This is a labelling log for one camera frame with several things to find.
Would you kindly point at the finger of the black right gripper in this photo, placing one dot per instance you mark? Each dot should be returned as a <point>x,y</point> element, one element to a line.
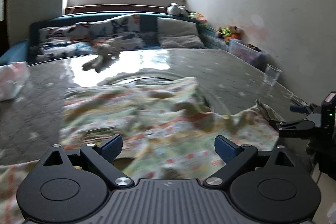
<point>291,125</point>

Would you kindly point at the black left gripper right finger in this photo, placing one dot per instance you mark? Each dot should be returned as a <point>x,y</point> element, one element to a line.
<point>264,186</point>

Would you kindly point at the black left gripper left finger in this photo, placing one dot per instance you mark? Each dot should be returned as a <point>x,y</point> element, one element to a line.
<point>72,186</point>

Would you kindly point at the floral patterned baby garment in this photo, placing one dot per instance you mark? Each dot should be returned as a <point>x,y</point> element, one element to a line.
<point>167,130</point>

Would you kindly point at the clear plastic cup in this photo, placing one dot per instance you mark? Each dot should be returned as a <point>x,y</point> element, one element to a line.
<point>271,75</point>

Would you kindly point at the grey quilted table cover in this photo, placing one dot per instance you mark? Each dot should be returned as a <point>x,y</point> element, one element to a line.
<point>31,122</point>

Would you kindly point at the clear plastic storage box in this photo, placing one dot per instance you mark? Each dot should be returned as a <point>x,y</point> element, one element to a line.
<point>253,57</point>

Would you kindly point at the orange green plush toy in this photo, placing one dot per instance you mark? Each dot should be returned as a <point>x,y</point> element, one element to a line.
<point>229,32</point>

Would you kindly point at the white pink tissue pack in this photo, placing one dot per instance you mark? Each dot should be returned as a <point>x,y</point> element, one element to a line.
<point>12,78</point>

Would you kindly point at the grey plush bunny toy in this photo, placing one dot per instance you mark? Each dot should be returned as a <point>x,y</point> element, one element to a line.
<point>106,53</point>

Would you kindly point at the teal sofa bench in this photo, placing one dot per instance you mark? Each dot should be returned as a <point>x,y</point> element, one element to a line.
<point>27,50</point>

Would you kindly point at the grey plain pillow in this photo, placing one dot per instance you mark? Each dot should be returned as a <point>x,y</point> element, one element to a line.
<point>175,33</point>

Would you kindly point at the white black plush toy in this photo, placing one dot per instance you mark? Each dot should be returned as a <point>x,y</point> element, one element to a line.
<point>175,9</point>

